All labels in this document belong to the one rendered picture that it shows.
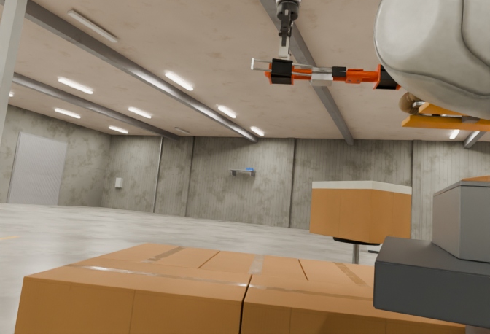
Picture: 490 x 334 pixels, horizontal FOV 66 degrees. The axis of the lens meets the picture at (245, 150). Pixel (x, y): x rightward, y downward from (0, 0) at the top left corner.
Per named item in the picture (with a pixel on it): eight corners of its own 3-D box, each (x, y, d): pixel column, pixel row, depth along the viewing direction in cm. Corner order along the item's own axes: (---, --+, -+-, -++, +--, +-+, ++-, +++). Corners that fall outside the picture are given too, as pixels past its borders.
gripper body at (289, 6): (299, 0, 126) (297, 25, 124) (299, 12, 134) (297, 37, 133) (276, -1, 127) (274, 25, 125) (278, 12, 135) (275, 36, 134)
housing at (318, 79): (331, 87, 129) (332, 74, 129) (332, 80, 122) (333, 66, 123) (310, 86, 130) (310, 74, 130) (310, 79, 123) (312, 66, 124)
